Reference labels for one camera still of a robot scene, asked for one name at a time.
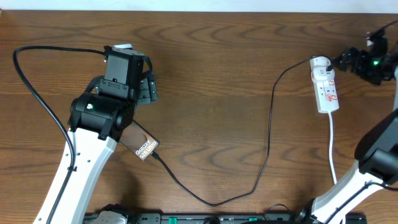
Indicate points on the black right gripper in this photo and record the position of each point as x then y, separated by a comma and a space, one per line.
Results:
360, 55

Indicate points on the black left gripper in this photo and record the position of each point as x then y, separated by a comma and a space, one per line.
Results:
149, 89

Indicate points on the Galaxy smartphone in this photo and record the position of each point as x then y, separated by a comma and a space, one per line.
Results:
139, 141

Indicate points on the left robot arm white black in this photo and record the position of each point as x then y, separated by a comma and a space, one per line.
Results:
99, 117

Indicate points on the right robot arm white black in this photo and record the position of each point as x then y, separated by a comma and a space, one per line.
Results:
375, 157

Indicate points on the white power strip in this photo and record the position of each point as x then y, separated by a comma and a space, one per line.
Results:
322, 75

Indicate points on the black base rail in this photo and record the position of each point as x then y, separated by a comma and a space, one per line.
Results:
118, 214

